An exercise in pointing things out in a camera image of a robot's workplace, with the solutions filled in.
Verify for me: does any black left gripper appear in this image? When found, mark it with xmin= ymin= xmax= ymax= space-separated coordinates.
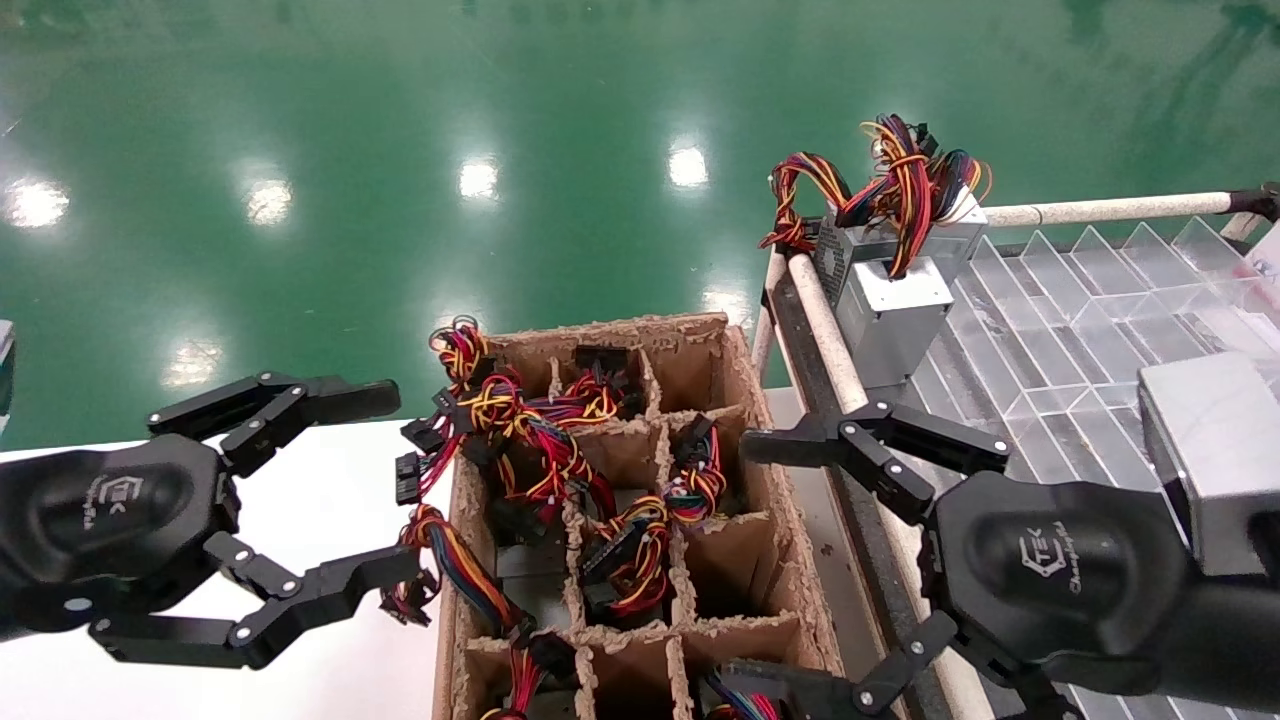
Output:
xmin=0 ymin=372 xmax=421 ymax=669

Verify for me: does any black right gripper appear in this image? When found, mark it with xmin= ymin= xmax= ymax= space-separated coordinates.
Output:
xmin=718 ymin=400 xmax=1201 ymax=720

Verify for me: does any brown cardboard divider box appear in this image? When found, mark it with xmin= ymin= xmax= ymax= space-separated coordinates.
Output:
xmin=432 ymin=312 xmax=846 ymax=720

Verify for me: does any white pipe leg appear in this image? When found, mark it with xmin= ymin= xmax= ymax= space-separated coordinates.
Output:
xmin=750 ymin=250 xmax=791 ymax=386

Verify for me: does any clear plastic divider tray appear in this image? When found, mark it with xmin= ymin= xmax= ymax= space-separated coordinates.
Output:
xmin=870 ymin=215 xmax=1280 ymax=720

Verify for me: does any black pipe joint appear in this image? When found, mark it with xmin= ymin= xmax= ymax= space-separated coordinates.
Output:
xmin=1228 ymin=182 xmax=1280 ymax=223

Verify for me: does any wire bundle in box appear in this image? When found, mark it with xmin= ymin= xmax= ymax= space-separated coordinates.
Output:
xmin=545 ymin=343 xmax=646 ymax=426

